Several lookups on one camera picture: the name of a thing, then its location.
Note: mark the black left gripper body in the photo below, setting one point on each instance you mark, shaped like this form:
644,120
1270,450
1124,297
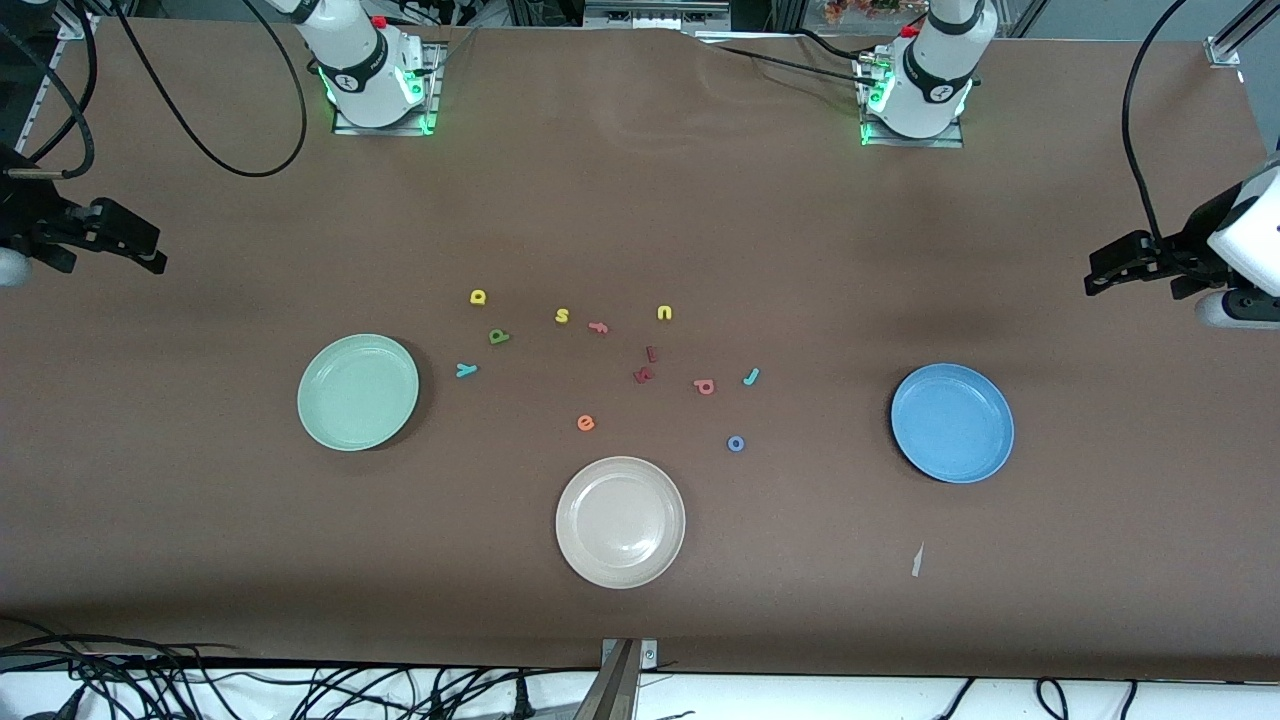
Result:
1190,243

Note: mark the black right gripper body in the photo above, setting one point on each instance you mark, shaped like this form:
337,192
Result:
30,215

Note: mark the blue plate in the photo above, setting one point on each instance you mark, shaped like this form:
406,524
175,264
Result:
952,425

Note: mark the pale green plate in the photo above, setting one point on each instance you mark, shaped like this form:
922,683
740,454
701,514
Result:
358,400

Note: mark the small grey paper scrap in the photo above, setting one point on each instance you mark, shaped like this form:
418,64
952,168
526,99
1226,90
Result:
917,562

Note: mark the orange artificial flowers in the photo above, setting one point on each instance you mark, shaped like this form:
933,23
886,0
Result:
870,8

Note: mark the brown table cover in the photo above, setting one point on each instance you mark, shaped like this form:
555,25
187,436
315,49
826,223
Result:
640,200

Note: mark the dark red foam letter k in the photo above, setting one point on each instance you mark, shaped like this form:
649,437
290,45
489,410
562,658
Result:
643,376

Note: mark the grey metal box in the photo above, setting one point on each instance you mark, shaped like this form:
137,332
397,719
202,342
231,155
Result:
655,12

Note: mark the beige plate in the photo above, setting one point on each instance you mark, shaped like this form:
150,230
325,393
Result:
620,522

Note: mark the aluminium frame rail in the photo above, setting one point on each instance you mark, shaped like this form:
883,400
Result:
52,70
1235,35

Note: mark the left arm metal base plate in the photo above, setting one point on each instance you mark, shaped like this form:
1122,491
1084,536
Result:
910,143

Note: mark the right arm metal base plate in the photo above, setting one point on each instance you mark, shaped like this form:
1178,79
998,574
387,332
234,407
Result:
385,130

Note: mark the metal mount bracket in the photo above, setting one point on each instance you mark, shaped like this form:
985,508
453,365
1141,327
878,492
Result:
622,680

